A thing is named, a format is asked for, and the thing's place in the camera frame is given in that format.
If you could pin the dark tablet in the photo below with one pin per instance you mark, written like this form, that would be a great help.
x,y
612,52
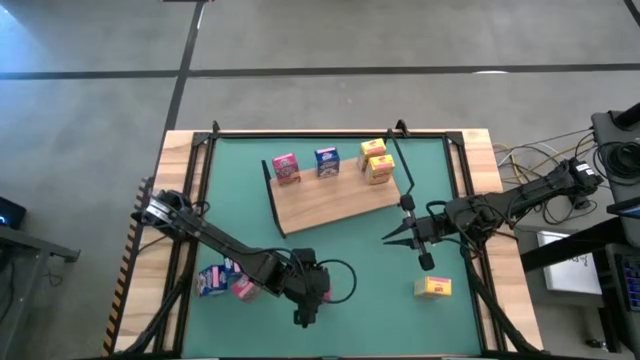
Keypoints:
x,y
625,207

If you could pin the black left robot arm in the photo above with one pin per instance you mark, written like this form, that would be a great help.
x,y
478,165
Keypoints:
x,y
215,237

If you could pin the wooden shelf with black brackets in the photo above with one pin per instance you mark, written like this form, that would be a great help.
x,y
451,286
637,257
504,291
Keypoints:
x,y
330,200

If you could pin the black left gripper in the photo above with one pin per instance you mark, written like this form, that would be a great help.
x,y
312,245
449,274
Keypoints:
x,y
307,287

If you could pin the yellow black striped strip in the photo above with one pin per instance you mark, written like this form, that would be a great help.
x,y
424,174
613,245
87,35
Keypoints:
x,y
117,295

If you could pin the black beam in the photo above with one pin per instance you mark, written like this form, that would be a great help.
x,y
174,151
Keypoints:
x,y
565,250

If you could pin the grey metal table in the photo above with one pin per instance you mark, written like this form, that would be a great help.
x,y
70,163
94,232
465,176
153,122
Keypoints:
x,y
30,245

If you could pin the yellow Corn Pops box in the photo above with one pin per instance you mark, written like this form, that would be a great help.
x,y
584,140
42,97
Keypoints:
x,y
372,147
381,169
433,287

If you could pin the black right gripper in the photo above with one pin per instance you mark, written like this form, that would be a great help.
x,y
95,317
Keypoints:
x,y
430,229

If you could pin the black power brick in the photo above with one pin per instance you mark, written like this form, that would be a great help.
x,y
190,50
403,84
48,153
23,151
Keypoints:
x,y
580,201

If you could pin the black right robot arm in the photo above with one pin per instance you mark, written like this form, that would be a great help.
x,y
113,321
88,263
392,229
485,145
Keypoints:
x,y
525,192

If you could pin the white board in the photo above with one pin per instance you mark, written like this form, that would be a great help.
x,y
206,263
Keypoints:
x,y
570,275

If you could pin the grey stand base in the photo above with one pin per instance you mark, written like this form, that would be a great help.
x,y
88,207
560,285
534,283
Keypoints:
x,y
605,125

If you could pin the black metal table frame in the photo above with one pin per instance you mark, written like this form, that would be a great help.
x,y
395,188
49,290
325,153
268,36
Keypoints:
x,y
201,138

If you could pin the green table mat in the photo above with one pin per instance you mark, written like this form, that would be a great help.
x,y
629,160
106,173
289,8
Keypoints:
x,y
350,310

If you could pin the black device with blue light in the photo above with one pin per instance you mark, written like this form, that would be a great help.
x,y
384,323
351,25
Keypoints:
x,y
10,212

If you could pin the keypad with coloured keys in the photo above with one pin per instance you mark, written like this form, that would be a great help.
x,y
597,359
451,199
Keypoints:
x,y
632,282

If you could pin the blue Frosted Flakes box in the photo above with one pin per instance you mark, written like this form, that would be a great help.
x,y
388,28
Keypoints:
x,y
232,268
212,281
327,162

